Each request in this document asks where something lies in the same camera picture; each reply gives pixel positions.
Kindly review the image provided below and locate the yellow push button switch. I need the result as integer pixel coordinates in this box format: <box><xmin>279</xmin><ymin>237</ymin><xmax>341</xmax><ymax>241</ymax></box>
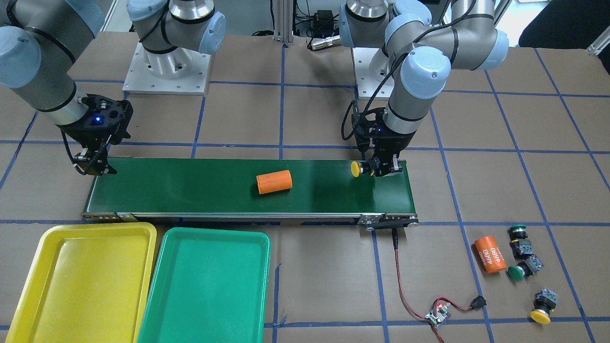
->
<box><xmin>350</xmin><ymin>161</ymin><xmax>375</xmax><ymax>178</ymax></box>

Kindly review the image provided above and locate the green plastic tray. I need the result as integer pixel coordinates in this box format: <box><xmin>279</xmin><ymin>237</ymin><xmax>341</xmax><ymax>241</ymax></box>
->
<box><xmin>139</xmin><ymin>227</ymin><xmax>272</xmax><ymax>343</ymax></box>

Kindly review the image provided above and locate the small controller circuit board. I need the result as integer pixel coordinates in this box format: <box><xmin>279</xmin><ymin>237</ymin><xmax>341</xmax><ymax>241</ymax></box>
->
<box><xmin>425</xmin><ymin>301</ymin><xmax>451</xmax><ymax>327</ymax></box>

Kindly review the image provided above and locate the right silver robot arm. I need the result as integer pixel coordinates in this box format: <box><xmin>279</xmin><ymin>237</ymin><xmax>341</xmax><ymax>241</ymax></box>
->
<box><xmin>1</xmin><ymin>0</ymin><xmax>226</xmax><ymax>176</ymax></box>

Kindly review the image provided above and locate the plain orange cylinder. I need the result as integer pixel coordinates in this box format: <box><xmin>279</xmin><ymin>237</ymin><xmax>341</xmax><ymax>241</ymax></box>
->
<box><xmin>256</xmin><ymin>170</ymin><xmax>293</xmax><ymax>194</ymax></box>

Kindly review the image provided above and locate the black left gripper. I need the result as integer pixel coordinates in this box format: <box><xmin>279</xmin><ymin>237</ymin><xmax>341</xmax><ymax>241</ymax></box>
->
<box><xmin>352</xmin><ymin>107</ymin><xmax>420</xmax><ymax>177</ymax></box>

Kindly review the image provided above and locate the red black power cable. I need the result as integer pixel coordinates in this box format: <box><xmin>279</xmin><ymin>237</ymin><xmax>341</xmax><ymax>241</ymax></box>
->
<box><xmin>390</xmin><ymin>228</ymin><xmax>488</xmax><ymax>343</ymax></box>

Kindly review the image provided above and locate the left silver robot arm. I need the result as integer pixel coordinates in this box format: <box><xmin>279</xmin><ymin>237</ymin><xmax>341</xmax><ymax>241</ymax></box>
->
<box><xmin>339</xmin><ymin>0</ymin><xmax>509</xmax><ymax>177</ymax></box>

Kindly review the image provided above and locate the orange cylinder printed 4680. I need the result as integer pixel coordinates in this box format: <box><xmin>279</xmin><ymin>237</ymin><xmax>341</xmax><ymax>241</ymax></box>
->
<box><xmin>474</xmin><ymin>236</ymin><xmax>508</xmax><ymax>273</ymax></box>

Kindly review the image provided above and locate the green conveyor belt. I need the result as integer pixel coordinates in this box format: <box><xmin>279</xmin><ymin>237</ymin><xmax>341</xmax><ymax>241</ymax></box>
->
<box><xmin>82</xmin><ymin>158</ymin><xmax>419</xmax><ymax>230</ymax></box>

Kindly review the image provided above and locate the yellow plastic tray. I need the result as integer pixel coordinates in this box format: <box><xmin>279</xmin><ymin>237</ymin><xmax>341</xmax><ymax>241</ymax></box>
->
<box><xmin>6</xmin><ymin>223</ymin><xmax>157</xmax><ymax>343</ymax></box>

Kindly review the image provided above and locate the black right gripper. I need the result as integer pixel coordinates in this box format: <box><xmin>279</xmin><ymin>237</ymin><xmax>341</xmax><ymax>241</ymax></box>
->
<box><xmin>59</xmin><ymin>95</ymin><xmax>133</xmax><ymax>176</ymax></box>

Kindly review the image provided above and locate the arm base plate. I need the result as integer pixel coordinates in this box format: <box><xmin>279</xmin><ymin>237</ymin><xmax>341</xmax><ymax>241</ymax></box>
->
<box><xmin>352</xmin><ymin>45</ymin><xmax>434</xmax><ymax>101</ymax></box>
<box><xmin>122</xmin><ymin>43</ymin><xmax>213</xmax><ymax>95</ymax></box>

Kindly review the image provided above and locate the aluminium frame post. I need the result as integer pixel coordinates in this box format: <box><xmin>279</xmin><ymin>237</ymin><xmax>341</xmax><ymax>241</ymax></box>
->
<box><xmin>272</xmin><ymin>0</ymin><xmax>295</xmax><ymax>46</ymax></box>

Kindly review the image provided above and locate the green push button switch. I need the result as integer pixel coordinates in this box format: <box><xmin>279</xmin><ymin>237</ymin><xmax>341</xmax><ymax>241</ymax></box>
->
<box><xmin>508</xmin><ymin>224</ymin><xmax>534</xmax><ymax>259</ymax></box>

